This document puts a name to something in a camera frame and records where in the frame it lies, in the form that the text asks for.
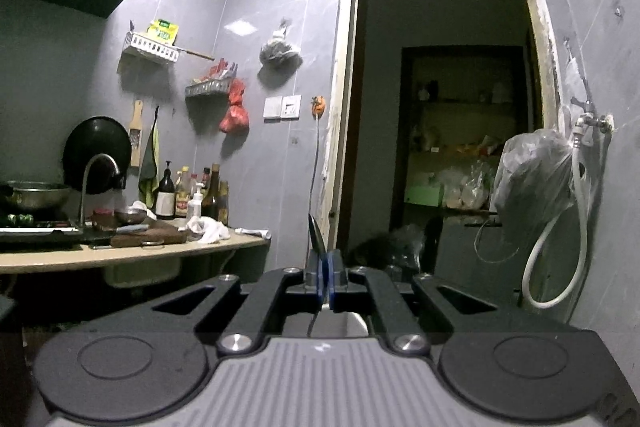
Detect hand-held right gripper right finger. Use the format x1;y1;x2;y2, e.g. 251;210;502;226
326;249;501;355

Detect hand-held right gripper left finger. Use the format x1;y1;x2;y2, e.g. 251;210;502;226
150;251;323;355

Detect large metal spoon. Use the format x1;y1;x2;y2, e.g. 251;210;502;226
306;213;333;338

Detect black garbage bag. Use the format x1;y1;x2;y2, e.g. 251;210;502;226
350;224;426;280

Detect white cloth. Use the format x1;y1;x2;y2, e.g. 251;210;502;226
187;216;232;244

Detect green box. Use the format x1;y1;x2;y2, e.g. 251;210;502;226
404;184;443;206

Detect grey cabinet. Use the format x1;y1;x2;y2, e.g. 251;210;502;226
432;217;526;303

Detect wooden cutting board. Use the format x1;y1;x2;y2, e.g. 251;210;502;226
110;219;190;249

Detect pile of plastic food bags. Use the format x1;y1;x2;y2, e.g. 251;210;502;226
410;127;501;210

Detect beige kitchen counter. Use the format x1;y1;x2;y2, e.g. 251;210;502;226
0;234;271;275

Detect row of condiment bottles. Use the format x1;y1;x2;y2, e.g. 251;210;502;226
155;163;231;228

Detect red plastic bag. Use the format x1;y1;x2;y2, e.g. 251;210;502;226
219;79;250;134

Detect small steel bowl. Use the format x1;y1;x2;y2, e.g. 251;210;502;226
114;208;150;226

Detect green hanging cloth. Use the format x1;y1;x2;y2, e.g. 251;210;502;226
138;107;162;208

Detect wooden shelf unit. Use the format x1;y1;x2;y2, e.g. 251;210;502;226
400;46;533;218

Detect wooden grater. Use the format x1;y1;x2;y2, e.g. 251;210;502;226
129;100;145;168

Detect large clear plastic bag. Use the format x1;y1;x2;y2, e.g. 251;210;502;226
492;129;576;238

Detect red packets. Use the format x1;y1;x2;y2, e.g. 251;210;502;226
192;61;238;85

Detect metal sink faucet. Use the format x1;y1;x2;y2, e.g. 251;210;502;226
79;153;121;228

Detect black wok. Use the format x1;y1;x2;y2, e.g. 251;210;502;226
62;116;133;195

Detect black stove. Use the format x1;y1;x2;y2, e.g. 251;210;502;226
0;219;113;250

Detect steel pot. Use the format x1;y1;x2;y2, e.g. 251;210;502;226
0;181;72;212

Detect small clear plastic bag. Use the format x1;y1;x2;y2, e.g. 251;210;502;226
562;38;588;108

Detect grey wall cable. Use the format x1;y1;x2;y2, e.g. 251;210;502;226
308;114;323;218

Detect cream door frame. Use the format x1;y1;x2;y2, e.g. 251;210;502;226
327;0;563;253

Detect grey wall rack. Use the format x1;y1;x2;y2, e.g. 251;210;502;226
185;77;236;98

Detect wooden handled tool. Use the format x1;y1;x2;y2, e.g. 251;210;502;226
174;47;216;62

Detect white hose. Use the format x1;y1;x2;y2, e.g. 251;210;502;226
522;127;591;310

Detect white wall rack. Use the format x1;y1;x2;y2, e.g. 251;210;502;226
121;32;181;65

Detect metal wall tap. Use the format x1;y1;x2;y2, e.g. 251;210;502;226
570;97;616;132

